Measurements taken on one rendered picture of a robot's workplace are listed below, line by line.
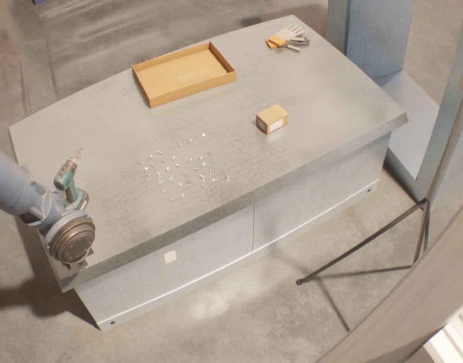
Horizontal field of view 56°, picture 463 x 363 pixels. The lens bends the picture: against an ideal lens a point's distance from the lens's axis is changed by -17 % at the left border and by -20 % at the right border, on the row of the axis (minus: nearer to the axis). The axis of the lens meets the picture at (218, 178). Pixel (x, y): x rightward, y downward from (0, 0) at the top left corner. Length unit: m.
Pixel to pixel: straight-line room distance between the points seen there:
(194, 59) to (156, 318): 1.28
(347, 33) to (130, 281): 1.84
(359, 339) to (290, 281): 2.35
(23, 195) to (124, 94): 1.33
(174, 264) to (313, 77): 1.08
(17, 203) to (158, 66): 1.52
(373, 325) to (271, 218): 2.18
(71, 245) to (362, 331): 1.27
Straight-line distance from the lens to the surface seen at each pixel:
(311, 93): 2.40
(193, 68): 2.51
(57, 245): 1.41
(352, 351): 0.18
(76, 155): 1.92
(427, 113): 3.34
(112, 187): 2.07
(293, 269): 2.56
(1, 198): 1.15
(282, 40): 2.67
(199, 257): 2.26
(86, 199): 2.02
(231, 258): 2.42
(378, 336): 0.17
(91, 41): 4.09
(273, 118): 2.16
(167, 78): 2.47
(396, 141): 3.05
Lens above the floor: 2.23
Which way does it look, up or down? 51 degrees down
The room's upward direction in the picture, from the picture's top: 3 degrees counter-clockwise
